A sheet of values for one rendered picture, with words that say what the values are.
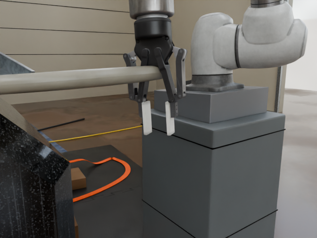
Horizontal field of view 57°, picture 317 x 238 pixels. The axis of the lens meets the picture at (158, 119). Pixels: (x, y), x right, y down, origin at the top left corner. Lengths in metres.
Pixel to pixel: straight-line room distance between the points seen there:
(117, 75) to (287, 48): 0.66
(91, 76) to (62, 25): 6.47
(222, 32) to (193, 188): 0.54
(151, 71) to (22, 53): 6.17
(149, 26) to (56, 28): 6.33
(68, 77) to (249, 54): 0.71
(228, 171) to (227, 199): 0.10
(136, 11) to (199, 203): 0.66
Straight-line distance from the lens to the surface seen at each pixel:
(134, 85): 0.63
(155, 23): 0.58
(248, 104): 1.11
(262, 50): 1.04
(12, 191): 1.08
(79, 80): 0.48
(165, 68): 0.59
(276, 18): 1.02
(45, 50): 6.79
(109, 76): 0.50
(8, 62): 1.04
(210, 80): 1.08
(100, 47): 7.25
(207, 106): 0.97
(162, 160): 1.12
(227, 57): 1.07
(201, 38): 1.09
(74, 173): 2.46
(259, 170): 1.15
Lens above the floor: 1.03
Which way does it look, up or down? 13 degrees down
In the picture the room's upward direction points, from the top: straight up
